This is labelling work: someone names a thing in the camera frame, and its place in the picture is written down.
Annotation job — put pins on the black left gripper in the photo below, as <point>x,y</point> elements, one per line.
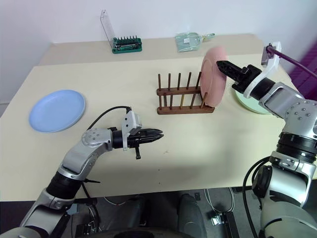
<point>138,140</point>

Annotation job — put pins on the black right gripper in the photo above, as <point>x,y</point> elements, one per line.
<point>247,79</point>

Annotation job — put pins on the pink plate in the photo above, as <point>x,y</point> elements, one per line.
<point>210,84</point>

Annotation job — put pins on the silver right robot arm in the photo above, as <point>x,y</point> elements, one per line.
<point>280,99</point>

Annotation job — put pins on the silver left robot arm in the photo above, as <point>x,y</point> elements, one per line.
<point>76,158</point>

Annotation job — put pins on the brown wooden dish rack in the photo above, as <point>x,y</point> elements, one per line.
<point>183,110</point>

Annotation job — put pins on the light green plate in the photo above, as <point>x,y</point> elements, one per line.
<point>247,104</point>

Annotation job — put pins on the green item in plastic bag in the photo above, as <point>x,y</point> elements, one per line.
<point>185,42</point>

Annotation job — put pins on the purple fabric object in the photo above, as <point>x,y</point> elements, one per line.
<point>309,62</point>

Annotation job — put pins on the dark rounded shape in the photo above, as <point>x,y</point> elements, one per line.
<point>192,215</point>

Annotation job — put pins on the green screwdriver bit set case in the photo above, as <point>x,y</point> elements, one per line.
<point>126,45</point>

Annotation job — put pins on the light blue plate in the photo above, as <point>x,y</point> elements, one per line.
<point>57,111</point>

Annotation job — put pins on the black metal bar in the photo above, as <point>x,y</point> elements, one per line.
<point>229,225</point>

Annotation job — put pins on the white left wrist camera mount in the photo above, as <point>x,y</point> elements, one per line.
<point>131,121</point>

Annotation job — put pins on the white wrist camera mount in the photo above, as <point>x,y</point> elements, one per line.
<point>131,121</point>
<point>272,63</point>

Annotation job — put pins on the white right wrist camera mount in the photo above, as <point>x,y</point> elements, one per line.
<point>272,63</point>

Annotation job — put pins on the small silver metal bracket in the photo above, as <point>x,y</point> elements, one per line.
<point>215,220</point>

